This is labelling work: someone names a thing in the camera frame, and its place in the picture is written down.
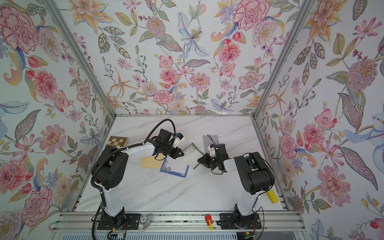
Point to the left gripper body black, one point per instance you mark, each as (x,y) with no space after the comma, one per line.
(167,149)

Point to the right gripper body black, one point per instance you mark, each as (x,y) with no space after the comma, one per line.
(215,163)

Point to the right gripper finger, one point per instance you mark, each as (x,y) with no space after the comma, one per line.
(205,159)
(208,165)

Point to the blue floral letter paper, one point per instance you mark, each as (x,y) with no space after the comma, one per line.
(173,167)

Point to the green floral letter paper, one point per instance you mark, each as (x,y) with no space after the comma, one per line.
(191,155)

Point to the grey envelope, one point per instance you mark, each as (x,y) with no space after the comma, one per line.
(210,140)

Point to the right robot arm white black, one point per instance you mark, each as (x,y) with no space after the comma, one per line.
(256,176)

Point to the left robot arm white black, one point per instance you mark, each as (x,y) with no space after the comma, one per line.
(110,167)

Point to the yellow envelope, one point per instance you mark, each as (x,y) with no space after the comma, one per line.
(151,163)

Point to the wooden chessboard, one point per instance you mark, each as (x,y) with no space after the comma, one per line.
(117,142)

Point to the red emergency stop button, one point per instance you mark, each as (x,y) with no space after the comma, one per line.
(209,221)

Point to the small yellow block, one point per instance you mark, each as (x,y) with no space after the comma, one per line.
(272,196)

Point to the round silver knob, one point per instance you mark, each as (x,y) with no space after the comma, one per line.
(145,222)

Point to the small green circuit board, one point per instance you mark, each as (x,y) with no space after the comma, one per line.
(116,236)

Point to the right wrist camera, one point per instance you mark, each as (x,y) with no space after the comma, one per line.
(212,150)

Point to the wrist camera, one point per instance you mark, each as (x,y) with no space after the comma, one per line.
(178,139)
(212,150)

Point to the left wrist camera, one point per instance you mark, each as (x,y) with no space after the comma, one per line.
(178,139)

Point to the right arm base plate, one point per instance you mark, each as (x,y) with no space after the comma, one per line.
(232,221)

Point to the aluminium rail frame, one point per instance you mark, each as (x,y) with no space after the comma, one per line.
(276,225)

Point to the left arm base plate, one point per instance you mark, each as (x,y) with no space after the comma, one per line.
(129,221)

